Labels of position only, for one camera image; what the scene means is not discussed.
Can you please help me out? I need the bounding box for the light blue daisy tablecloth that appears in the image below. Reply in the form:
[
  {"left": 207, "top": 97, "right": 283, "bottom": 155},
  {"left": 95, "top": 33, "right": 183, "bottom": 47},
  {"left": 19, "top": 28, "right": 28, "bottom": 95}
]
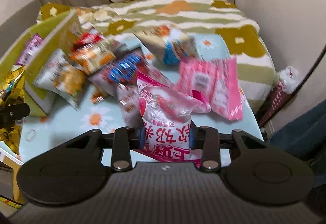
[{"left": 19, "top": 34, "right": 263, "bottom": 162}]

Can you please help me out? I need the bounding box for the green striped flower blanket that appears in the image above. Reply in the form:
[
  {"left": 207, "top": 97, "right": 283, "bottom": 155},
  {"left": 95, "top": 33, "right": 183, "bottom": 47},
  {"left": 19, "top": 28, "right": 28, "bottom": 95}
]
[{"left": 37, "top": 0, "right": 279, "bottom": 112}]

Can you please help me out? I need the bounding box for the purple snack bag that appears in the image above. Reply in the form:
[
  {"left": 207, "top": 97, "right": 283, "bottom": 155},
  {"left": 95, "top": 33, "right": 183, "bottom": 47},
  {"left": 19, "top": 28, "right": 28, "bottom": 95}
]
[{"left": 16, "top": 33, "right": 43, "bottom": 65}]

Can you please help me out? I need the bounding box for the pink white strawberry snack bag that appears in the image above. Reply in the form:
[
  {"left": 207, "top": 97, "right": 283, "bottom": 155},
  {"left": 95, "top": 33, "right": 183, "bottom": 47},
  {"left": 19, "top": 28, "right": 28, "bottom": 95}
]
[{"left": 137, "top": 71, "right": 211, "bottom": 165}]

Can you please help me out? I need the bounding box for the green storage box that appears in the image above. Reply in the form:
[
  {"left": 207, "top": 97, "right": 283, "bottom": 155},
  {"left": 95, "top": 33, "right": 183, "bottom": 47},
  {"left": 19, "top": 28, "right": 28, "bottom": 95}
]
[{"left": 1, "top": 10, "right": 82, "bottom": 117}]

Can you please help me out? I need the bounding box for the shrimp chips snack bag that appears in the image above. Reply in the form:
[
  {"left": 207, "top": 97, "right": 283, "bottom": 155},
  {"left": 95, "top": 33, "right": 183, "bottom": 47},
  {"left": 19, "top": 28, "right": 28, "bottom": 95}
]
[{"left": 33, "top": 49, "right": 87, "bottom": 109}]

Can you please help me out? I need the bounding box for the yellow blue snack bag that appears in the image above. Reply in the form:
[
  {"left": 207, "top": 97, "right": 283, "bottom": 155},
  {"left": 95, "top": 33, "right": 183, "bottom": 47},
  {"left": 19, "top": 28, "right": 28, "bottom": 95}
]
[{"left": 134, "top": 25, "right": 199, "bottom": 65}]

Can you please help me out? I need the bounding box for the dark blue red snack bag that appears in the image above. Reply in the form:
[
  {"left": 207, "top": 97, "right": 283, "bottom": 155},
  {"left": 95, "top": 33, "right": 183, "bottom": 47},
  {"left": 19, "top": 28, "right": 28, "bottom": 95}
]
[{"left": 89, "top": 46, "right": 149, "bottom": 97}]

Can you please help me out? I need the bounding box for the gold black snack bag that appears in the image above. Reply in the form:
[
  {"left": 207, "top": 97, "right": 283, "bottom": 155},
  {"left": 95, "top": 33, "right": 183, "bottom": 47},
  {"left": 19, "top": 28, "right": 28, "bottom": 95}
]
[{"left": 1, "top": 66, "right": 25, "bottom": 155}]

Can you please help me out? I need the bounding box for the grey bed headboard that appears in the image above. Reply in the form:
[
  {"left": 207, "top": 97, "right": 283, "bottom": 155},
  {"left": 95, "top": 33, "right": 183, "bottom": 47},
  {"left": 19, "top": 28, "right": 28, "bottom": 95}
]
[{"left": 0, "top": 0, "right": 41, "bottom": 56}]

